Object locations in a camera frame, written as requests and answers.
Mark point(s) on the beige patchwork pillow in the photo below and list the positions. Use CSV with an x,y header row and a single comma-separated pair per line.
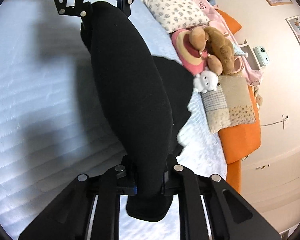
x,y
230,105

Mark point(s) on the light blue bed cover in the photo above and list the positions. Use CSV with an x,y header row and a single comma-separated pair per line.
x,y
51,123

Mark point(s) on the brown monkey plush toy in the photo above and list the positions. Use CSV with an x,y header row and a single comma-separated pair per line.
x,y
219,50

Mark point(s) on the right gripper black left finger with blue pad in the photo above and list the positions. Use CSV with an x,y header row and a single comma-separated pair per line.
x,y
88,208

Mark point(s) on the small white plush toy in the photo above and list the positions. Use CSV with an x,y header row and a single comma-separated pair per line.
x,y
205,82

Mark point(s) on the white floral pillow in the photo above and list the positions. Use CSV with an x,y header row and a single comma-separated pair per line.
x,y
174,15

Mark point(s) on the pink round cushion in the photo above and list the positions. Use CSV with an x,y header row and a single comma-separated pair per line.
x,y
189,56

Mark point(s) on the black large garment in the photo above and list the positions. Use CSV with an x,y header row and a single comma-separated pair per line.
x,y
143,97

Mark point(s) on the pink printed blanket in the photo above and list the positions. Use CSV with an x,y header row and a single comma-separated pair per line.
x,y
253,77

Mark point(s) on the orange bed headboard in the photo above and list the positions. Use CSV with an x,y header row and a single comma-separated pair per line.
x,y
238,142

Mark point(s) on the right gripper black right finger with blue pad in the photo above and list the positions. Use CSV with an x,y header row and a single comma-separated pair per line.
x,y
209,208

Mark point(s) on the framed wall picture lower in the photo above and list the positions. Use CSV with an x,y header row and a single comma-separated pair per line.
x,y
294,23

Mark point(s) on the white instant camera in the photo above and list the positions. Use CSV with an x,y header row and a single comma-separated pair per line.
x,y
261,55

